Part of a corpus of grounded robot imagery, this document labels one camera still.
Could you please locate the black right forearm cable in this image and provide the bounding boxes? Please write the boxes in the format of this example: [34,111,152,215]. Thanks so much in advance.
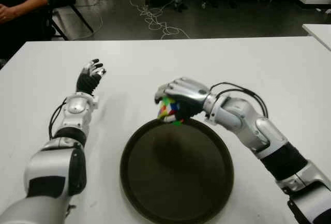
[209,81,269,118]

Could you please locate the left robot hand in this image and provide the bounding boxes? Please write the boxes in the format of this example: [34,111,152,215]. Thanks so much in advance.
[76,58,107,97]

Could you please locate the white side table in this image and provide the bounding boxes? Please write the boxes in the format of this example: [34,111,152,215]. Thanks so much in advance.
[302,23,331,49]

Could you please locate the white tangled floor cable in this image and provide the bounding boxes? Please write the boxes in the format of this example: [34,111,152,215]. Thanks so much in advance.
[129,0,191,40]

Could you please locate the black forearm cable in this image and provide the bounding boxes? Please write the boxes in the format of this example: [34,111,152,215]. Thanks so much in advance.
[49,98,68,139]
[209,81,269,118]

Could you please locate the dark round plate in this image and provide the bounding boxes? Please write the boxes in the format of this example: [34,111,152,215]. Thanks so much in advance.
[119,117,235,224]

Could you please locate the black left elbow cable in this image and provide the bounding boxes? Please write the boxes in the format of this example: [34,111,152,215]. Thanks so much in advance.
[66,204,77,218]

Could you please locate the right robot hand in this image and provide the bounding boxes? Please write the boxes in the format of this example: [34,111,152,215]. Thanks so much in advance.
[154,77,212,124]

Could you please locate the black left forearm cable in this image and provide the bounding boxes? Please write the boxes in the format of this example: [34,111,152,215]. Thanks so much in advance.
[49,98,68,139]

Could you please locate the multicoloured Rubik's cube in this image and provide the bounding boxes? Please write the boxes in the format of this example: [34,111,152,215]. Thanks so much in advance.
[157,96,185,126]

